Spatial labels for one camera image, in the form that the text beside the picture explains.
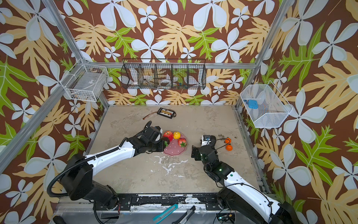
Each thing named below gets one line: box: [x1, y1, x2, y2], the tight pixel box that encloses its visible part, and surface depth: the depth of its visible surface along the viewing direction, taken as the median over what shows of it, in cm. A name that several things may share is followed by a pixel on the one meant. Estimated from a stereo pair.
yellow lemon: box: [173, 131, 181, 140], surface depth 98 cm
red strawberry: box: [177, 137, 187, 148], surface depth 94 cm
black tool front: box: [171, 205, 196, 224], surface depth 71 cm
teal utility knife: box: [152, 203, 179, 224], surface depth 72 cm
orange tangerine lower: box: [225, 144, 233, 152], surface depth 97 cm
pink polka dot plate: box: [163, 132, 188, 156], surface depth 95 cm
